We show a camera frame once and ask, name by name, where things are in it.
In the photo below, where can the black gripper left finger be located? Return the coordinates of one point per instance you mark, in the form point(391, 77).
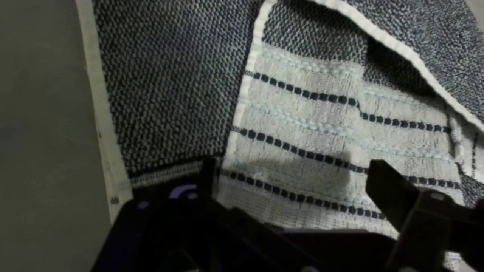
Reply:
point(202, 232)

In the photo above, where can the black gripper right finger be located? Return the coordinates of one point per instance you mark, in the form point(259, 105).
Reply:
point(428, 221)

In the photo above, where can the grey striped towel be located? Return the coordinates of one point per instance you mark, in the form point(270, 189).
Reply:
point(312, 100)

